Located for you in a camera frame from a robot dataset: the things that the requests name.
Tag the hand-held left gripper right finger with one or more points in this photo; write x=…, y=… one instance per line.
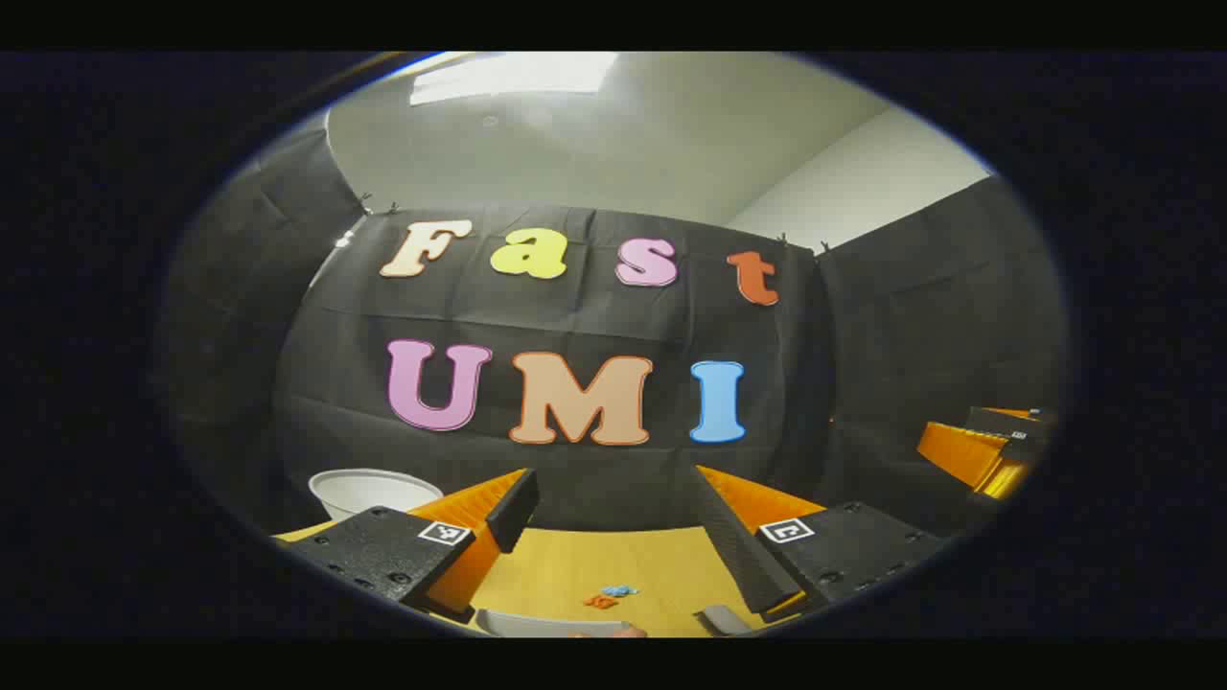
x=738, y=546

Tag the blue paper scrap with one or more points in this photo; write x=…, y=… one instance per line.
x=620, y=590

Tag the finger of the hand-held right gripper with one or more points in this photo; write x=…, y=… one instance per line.
x=997, y=422
x=959, y=455

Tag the black backdrop cloth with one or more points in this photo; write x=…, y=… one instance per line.
x=575, y=316

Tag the orange paper scrap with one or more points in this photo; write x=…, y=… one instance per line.
x=599, y=602

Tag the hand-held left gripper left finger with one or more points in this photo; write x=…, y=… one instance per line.
x=513, y=508

